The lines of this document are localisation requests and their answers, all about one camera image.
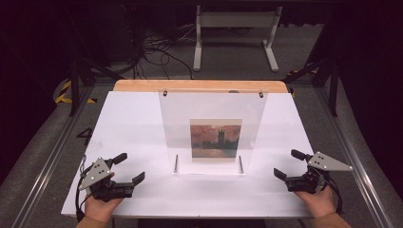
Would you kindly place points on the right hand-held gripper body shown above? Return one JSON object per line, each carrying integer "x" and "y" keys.
{"x": 326, "y": 163}

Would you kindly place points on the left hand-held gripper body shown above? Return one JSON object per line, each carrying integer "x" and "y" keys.
{"x": 96, "y": 172}

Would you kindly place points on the painting postcard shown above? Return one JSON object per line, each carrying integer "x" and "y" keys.
{"x": 215, "y": 141}

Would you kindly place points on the clear acrylic photo frame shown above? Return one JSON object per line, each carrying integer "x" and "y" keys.
{"x": 212, "y": 104}

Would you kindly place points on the person's left hand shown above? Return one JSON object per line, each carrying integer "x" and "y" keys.
{"x": 99, "y": 209}

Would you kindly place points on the person's right hand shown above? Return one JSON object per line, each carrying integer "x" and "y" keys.
{"x": 318, "y": 202}

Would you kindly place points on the white board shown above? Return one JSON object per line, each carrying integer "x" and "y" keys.
{"x": 126, "y": 126}

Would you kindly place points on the black metal stand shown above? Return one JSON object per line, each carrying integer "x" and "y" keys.
{"x": 74, "y": 88}
{"x": 333, "y": 91}

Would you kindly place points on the wooden table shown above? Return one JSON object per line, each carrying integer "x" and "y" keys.
{"x": 139, "y": 85}

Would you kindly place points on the yellow black hazard tape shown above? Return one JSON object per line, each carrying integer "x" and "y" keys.
{"x": 65, "y": 88}
{"x": 301, "y": 72}

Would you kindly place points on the small grey round object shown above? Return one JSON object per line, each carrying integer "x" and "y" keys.
{"x": 234, "y": 91}

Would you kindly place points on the white metal stand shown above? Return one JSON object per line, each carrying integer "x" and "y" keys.
{"x": 237, "y": 19}

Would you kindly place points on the aluminium floor rail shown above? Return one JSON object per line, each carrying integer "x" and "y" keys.
{"x": 351, "y": 152}
{"x": 53, "y": 158}

